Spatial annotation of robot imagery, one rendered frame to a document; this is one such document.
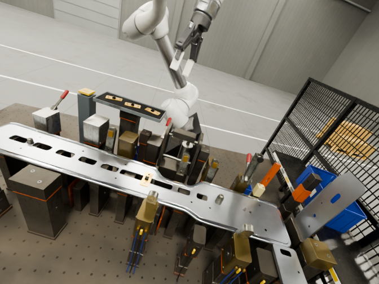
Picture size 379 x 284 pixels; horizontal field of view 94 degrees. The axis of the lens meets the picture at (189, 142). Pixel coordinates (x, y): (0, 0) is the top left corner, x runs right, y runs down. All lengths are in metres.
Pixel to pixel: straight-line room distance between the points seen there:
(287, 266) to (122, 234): 0.72
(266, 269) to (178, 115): 1.04
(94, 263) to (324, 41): 13.78
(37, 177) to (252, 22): 11.55
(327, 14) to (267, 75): 3.96
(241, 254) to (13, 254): 0.86
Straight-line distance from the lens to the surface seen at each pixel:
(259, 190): 0.97
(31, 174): 0.84
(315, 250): 0.92
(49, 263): 1.01
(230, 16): 11.48
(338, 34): 14.24
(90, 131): 0.97
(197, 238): 0.74
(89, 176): 0.84
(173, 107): 1.36
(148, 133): 0.94
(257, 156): 0.91
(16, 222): 1.14
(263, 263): 0.84
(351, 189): 0.88
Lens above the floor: 1.60
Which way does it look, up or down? 32 degrees down
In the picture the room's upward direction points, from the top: 20 degrees clockwise
